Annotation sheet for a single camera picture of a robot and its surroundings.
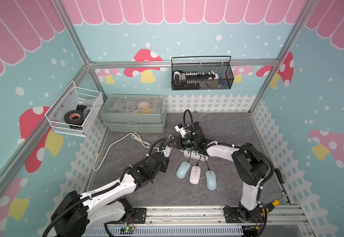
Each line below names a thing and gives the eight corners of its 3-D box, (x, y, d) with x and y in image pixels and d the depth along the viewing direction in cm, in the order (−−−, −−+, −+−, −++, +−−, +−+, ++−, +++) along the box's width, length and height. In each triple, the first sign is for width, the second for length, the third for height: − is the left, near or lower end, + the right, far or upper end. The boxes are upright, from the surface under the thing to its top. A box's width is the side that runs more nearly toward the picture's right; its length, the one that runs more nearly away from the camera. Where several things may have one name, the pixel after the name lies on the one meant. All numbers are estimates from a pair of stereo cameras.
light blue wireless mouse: (174, 175, 89) (174, 173, 87) (182, 161, 95) (183, 159, 93) (183, 180, 87) (183, 178, 85) (191, 165, 93) (191, 163, 91)
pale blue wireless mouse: (207, 190, 84) (208, 188, 82) (205, 172, 91) (205, 170, 88) (216, 190, 84) (217, 188, 82) (213, 172, 91) (214, 170, 88)
